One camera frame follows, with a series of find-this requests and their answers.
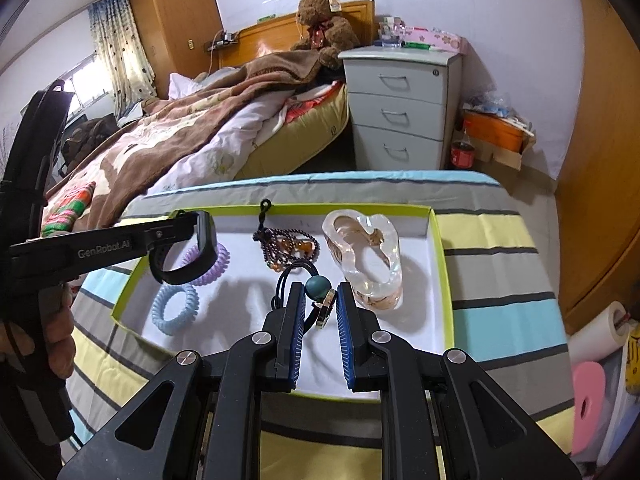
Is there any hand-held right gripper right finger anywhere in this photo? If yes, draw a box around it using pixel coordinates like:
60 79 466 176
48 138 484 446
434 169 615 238
336 281 583 480

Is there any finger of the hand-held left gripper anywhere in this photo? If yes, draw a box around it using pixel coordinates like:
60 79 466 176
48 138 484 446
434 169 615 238
14 79 69 197
144 211 201 257

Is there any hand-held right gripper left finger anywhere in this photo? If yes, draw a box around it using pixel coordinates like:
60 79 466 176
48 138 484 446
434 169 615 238
56 282 307 480

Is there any black wristband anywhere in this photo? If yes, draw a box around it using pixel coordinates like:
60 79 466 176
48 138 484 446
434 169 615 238
149 211 219 286

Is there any black beaded hair tie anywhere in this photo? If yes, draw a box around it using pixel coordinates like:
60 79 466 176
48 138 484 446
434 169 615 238
271 260 338 331

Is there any purple spiral hair tie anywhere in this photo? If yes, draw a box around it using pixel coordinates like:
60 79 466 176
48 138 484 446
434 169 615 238
182 242 232 287

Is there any green cardboard tray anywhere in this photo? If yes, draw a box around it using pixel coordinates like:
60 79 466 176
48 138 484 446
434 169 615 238
111 203 456 401

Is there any blue spiral hair tie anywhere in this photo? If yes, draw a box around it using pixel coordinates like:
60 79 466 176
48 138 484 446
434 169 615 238
151 282 201 337

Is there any dark beaded bracelet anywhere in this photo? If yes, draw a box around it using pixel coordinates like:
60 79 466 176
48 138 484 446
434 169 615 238
252 200 321 273

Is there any clear hair claw clip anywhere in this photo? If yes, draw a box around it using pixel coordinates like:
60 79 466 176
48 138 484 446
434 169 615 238
321 210 403 311

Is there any person's left hand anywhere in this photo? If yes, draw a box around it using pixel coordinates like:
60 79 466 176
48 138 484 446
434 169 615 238
44 287 77 391

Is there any red green plaid cloth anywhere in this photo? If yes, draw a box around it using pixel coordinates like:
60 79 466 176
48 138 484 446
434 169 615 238
42 182 96 238

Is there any dark bag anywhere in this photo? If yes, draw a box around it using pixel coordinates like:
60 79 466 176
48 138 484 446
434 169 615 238
62 114 118 161

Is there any window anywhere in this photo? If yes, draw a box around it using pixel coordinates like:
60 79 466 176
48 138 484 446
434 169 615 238
65 55 103 111

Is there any brown blanket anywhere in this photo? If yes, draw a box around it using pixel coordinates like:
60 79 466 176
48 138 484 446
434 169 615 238
42 50 331 233

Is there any white floral quilt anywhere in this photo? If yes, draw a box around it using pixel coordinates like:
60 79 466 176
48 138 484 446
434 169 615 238
150 72 301 196

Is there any spotted curtain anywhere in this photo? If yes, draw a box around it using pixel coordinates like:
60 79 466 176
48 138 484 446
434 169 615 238
89 0 157 111

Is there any striped tablecloth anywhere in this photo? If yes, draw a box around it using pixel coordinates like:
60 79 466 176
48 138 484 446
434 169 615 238
65 170 573 480

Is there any yellow mattress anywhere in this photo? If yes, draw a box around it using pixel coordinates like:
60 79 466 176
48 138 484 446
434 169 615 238
235 85 351 181

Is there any tall wooden wardrobe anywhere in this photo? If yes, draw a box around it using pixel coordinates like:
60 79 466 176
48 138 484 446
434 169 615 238
129 0 223 98

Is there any wooden headboard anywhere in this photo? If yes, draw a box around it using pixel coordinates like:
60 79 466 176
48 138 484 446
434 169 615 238
215 0 376 68

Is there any cola bottle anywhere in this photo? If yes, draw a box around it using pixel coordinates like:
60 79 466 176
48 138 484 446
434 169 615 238
451 120 476 169

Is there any grey nightstand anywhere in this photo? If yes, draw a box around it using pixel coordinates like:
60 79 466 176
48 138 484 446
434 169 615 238
338 45 463 171

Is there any cardboard box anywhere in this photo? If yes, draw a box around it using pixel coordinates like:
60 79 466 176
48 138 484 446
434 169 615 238
470 127 537 171

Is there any white paper roll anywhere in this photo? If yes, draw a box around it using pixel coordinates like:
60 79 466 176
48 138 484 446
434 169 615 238
567 301 632 366

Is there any orange box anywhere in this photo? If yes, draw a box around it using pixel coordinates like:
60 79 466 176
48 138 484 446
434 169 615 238
462 110 523 153

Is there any brown teddy bear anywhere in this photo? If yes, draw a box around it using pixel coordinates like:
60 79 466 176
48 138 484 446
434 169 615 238
290 0 361 71

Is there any clear plastic container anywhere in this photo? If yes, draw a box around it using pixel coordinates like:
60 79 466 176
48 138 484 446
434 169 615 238
377 16 407 50

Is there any pink flowered box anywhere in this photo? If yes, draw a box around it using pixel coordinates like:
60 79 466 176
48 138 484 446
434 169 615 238
400 27 468 54

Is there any wide wooden wardrobe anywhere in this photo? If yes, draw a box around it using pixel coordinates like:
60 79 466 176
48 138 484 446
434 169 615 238
555 0 640 321

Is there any wall shelf with devices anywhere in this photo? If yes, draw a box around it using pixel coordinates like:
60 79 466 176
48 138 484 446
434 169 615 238
205 30 241 52

